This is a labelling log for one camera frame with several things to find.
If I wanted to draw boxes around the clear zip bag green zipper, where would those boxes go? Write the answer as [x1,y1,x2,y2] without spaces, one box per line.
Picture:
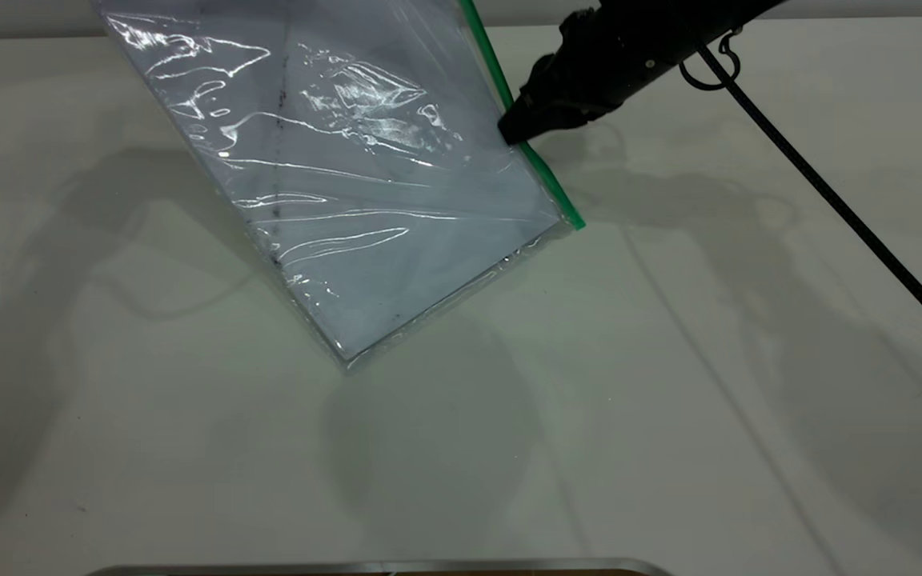
[93,0,587,373]

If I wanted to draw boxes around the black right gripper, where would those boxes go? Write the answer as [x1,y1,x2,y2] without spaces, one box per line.
[498,0,718,146]

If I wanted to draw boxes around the black braided cable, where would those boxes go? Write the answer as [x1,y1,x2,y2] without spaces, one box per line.
[679,28,922,357]

